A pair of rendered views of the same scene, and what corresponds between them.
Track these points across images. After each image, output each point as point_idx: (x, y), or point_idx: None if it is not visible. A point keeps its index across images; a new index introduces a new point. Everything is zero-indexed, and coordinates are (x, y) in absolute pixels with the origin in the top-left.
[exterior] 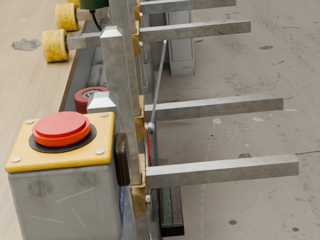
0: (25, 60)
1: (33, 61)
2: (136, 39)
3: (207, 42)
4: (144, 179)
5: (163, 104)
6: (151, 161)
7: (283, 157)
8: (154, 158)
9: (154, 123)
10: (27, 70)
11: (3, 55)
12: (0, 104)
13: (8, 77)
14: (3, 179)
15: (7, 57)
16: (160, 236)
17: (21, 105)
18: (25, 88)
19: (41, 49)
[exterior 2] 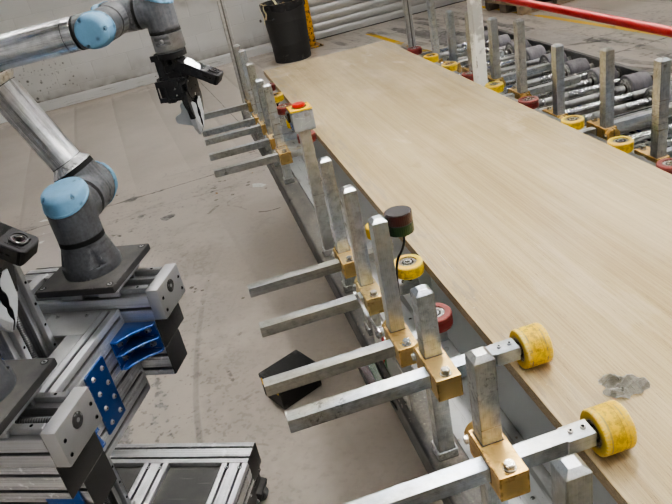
0: (580, 355)
1: (566, 354)
2: (415, 347)
3: None
4: (357, 283)
5: (375, 350)
6: (406, 404)
7: (268, 323)
8: (405, 409)
9: (434, 468)
10: (550, 337)
11: (630, 361)
12: (517, 289)
13: (559, 322)
14: (434, 242)
15: (614, 356)
16: (366, 342)
17: (494, 292)
18: (515, 311)
19: (589, 382)
